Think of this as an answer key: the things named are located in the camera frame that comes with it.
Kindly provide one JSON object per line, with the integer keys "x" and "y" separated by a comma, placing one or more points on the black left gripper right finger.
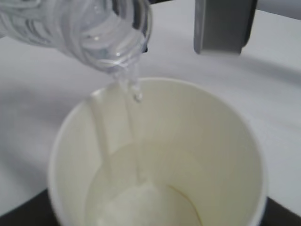
{"x": 277, "y": 215}

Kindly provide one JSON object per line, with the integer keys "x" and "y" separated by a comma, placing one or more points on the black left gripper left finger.
{"x": 35, "y": 212}

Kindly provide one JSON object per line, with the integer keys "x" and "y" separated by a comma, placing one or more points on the white paper cup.
{"x": 180, "y": 157}

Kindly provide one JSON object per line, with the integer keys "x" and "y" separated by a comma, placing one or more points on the clear water bottle green label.
{"x": 108, "y": 35}

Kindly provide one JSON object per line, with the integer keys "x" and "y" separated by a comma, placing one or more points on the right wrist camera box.
{"x": 222, "y": 26}

